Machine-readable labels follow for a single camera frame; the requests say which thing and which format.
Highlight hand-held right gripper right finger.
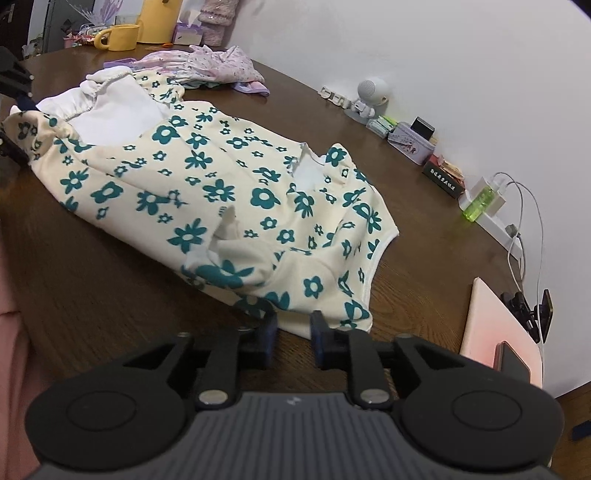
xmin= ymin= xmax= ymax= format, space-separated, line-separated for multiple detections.
xmin=310 ymin=310 xmax=463 ymax=409

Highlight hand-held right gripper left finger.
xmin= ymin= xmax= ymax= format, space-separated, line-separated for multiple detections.
xmin=122 ymin=312 xmax=278 ymax=411

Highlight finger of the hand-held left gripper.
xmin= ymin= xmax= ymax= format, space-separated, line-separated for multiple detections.
xmin=0 ymin=124 xmax=31 ymax=165
xmin=0 ymin=46 xmax=37 ymax=112

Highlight cream green-flowered garment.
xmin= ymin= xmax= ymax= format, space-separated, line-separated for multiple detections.
xmin=0 ymin=67 xmax=400 ymax=340

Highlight wrapped flower bouquet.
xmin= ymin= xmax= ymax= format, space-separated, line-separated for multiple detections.
xmin=65 ymin=0 xmax=140 ymax=47

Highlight yellow mug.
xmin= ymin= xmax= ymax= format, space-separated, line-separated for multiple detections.
xmin=93 ymin=24 xmax=141 ymax=52

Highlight pink striped garment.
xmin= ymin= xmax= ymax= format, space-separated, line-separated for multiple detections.
xmin=134 ymin=50 xmax=197 ymax=77

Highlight yellow pitcher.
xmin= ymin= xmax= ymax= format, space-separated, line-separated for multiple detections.
xmin=137 ymin=0 xmax=182 ymax=45

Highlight pink tablet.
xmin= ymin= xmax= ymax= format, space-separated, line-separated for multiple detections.
xmin=459 ymin=277 xmax=545 ymax=387

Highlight purple tissue box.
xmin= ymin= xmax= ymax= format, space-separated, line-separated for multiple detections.
xmin=172 ymin=9 xmax=206 ymax=46

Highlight dark smartphone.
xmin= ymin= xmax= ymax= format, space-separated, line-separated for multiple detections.
xmin=494 ymin=341 xmax=532 ymax=382

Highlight pink floral garment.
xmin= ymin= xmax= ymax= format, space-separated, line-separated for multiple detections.
xmin=188 ymin=45 xmax=267 ymax=92

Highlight black cardboard box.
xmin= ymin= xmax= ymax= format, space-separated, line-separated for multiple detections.
xmin=422 ymin=154 xmax=465 ymax=199

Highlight pink fuzzy cloth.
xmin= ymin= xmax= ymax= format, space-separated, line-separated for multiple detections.
xmin=198 ymin=0 xmax=239 ymax=47

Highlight white power strip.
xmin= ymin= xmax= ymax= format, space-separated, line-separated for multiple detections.
xmin=459 ymin=189 xmax=525 ymax=278

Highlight green liquid bottle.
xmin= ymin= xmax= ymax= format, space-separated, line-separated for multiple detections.
xmin=462 ymin=186 xmax=493 ymax=223

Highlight black clamp phone holder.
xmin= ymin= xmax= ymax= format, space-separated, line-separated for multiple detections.
xmin=501 ymin=288 xmax=555 ymax=343

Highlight cream paper packets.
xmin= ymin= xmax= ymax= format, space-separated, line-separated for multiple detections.
xmin=433 ymin=156 xmax=464 ymax=180

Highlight green packet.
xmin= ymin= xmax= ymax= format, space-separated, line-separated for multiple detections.
xmin=366 ymin=115 xmax=398 ymax=138

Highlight white charger plug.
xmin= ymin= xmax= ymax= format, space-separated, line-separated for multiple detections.
xmin=471 ymin=177 xmax=507 ymax=216

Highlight purple-trimmed garment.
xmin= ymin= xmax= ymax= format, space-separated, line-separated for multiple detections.
xmin=231 ymin=79 xmax=271 ymax=97

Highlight white plastic holder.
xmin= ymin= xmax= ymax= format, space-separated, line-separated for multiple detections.
xmin=319 ymin=85 xmax=354 ymax=110

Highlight white robot-shaped speaker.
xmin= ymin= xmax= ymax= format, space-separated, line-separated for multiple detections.
xmin=344 ymin=79 xmax=393 ymax=123

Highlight white cable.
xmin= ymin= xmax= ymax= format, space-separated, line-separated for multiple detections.
xmin=491 ymin=172 xmax=544 ymax=343

